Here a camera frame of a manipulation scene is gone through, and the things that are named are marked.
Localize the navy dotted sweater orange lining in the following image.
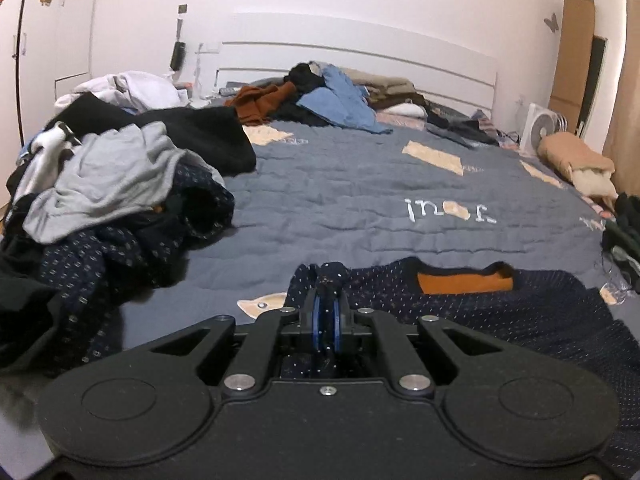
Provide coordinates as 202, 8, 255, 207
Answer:
285, 256, 640, 461

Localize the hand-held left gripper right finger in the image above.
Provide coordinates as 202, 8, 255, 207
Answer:
334, 294, 505, 395

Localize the beige curtain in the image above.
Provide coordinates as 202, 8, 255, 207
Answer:
602, 0, 640, 201

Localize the black board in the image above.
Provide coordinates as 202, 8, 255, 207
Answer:
575, 35, 608, 138

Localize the navy diamond-patterned garment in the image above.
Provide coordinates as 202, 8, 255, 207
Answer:
37, 162, 236, 376

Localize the black sweater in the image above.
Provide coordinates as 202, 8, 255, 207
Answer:
42, 91, 257, 177

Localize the white headboard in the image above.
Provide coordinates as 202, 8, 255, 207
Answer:
215, 12, 498, 116

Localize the white box fan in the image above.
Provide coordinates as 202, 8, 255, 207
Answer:
519, 102, 568, 156

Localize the grey printed quilt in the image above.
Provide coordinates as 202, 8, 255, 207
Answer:
110, 102, 631, 351

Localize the white wardrobe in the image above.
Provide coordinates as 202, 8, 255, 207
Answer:
0, 0, 101, 126

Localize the white grey cloth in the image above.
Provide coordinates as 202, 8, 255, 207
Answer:
20, 125, 83, 196

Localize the stack of folded dark clothes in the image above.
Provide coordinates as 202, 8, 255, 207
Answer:
600, 192, 640, 293

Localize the rust brown garment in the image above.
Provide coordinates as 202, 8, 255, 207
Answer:
225, 82, 296, 126

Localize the light grey garment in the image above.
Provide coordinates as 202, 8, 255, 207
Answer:
22, 120, 226, 243

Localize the dark clothes heap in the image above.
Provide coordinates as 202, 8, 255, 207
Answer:
425, 102, 498, 150

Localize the khaki clothes pile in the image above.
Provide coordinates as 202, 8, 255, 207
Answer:
345, 69, 426, 108

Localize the white garment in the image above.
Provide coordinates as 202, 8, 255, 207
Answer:
54, 71, 191, 113

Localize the striped pink cloth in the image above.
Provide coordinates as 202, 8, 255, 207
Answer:
472, 110, 521, 151

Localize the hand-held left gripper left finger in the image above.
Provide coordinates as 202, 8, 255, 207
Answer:
149, 294, 322, 395

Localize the blue denim shirt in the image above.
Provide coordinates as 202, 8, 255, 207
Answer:
296, 64, 394, 134

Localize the cardboard sheet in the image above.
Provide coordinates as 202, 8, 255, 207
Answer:
549, 0, 596, 116

